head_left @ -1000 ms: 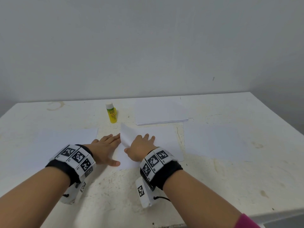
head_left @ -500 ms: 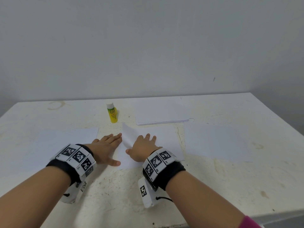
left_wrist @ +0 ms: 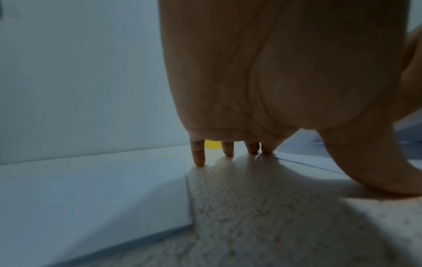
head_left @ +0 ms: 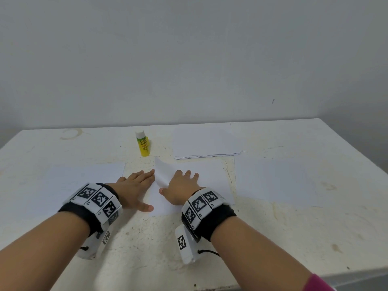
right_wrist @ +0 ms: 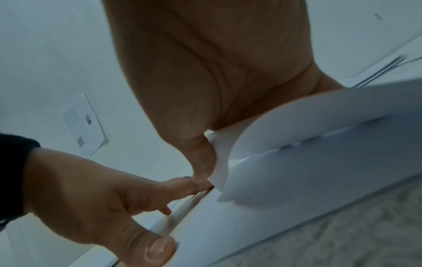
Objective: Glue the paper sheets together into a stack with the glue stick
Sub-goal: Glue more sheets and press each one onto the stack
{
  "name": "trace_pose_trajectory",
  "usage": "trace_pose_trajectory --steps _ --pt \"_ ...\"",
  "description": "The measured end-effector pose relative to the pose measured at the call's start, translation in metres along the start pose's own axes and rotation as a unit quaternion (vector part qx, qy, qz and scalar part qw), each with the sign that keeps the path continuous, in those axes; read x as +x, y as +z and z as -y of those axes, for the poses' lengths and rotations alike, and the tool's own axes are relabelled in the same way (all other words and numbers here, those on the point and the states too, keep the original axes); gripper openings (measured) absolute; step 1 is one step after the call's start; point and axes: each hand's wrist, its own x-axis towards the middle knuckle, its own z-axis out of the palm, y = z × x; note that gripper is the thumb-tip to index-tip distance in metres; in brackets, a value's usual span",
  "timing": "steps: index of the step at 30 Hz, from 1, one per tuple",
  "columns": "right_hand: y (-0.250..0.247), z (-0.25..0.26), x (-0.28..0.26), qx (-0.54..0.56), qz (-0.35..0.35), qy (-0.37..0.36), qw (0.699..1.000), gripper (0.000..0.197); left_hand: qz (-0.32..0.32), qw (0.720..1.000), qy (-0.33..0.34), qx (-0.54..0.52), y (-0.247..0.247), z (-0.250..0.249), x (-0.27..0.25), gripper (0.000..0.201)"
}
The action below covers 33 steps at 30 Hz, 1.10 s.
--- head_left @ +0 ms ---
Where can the person's right hand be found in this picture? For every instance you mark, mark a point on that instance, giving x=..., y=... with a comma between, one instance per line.
x=180, y=189

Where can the person's left hand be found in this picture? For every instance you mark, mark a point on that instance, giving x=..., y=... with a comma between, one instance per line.
x=132, y=189

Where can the glued white paper sheet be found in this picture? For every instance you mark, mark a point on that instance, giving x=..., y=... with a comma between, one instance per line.
x=212, y=174
x=206, y=142

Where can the yellow glue stick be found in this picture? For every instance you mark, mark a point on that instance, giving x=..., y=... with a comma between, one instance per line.
x=143, y=144

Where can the stack of white paper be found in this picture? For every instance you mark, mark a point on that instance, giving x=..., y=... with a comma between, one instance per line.
x=276, y=180
x=73, y=188

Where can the person's right forearm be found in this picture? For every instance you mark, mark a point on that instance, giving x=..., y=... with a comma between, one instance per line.
x=260, y=257

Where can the person's left forearm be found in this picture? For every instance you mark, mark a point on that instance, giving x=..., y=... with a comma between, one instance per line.
x=36, y=257

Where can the black marker wristband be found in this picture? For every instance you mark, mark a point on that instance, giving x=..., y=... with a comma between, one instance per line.
x=209, y=214
x=91, y=206

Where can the pink sleeve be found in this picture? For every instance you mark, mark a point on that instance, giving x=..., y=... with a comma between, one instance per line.
x=318, y=283

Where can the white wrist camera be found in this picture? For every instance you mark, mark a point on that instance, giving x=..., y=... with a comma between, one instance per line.
x=187, y=244
x=94, y=244

